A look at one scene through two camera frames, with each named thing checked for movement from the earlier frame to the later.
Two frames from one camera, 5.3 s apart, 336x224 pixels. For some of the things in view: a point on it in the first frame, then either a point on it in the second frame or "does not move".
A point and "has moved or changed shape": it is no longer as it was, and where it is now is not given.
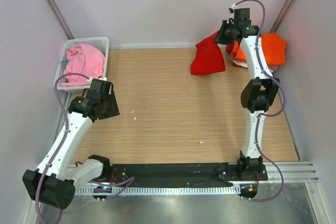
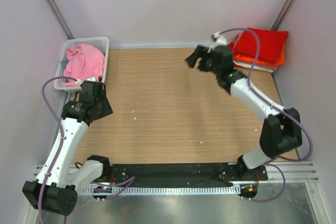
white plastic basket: (101, 42) does not move
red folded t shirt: (229, 48) does not move
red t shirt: (209, 59) has moved or changed shape
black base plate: (193, 174) does not move
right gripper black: (220, 39) to (193, 60)
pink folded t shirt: (273, 67) does not move
